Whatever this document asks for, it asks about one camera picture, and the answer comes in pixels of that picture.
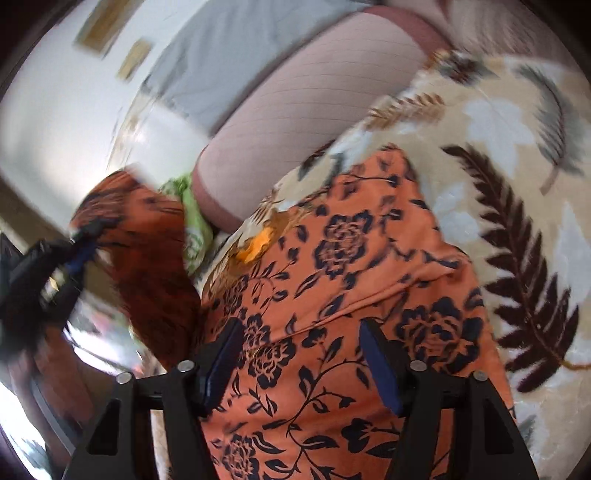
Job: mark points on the orange floral garment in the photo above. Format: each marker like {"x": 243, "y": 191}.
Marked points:
{"x": 351, "y": 258}

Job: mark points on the green patterned pillow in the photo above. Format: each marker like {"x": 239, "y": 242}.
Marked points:
{"x": 196, "y": 217}

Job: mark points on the pink bolster pillow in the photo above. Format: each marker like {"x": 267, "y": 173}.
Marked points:
{"x": 300, "y": 115}

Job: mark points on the wall picture frame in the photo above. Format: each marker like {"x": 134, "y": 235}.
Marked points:
{"x": 134, "y": 57}
{"x": 99, "y": 27}

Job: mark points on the grey pillow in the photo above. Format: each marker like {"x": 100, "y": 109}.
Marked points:
{"x": 231, "y": 55}

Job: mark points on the leaf-print blanket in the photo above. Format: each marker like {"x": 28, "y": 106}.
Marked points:
{"x": 508, "y": 138}

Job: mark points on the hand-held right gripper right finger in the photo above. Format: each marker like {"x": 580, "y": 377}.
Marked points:
{"x": 381, "y": 369}

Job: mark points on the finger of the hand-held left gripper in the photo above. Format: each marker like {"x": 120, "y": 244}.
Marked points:
{"x": 83, "y": 251}

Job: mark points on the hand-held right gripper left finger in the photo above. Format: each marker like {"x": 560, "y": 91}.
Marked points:
{"x": 225, "y": 362}

